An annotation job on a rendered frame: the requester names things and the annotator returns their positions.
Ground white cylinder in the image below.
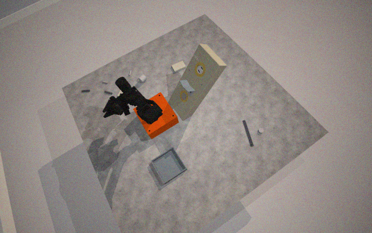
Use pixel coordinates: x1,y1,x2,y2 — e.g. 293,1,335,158
197,65,203,74

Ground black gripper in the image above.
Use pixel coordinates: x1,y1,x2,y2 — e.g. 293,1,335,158
103,93,129,118

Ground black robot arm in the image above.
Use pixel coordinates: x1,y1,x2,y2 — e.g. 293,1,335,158
115,77,163,124

